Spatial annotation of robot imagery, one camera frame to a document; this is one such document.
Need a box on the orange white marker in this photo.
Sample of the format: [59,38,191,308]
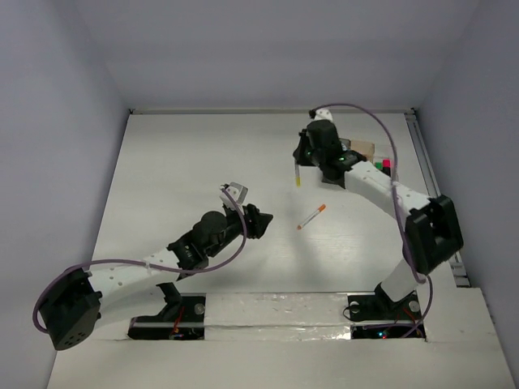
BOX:
[297,204,326,230]

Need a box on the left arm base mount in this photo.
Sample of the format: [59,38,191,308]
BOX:
[127,282,206,341]

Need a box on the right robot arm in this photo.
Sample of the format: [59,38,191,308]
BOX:
[293,119,464,318]

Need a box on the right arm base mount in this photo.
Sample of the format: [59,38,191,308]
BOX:
[341,283,434,340]

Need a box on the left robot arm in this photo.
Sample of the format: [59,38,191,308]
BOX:
[32,204,273,351]

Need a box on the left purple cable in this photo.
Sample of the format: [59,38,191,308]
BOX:
[32,190,247,334]

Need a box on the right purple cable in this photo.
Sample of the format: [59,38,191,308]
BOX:
[311,103,434,337]

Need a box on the purple cable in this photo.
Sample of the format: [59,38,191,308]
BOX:
[32,190,247,334]
[311,103,434,337]

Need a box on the yellow white marker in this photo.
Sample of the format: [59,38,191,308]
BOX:
[294,161,301,188]

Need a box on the dark grey container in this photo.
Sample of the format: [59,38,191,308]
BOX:
[339,138,351,152]

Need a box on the black pink highlighter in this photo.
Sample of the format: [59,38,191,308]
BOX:
[382,159,392,176]

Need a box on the clear plastic container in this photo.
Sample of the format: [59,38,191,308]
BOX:
[373,143,400,181]

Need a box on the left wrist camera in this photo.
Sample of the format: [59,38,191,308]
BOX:
[220,182,248,209]

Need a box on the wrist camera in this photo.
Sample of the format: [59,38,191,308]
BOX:
[220,182,248,209]
[308,108,333,122]

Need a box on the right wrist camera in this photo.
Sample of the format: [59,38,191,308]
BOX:
[308,108,333,122]

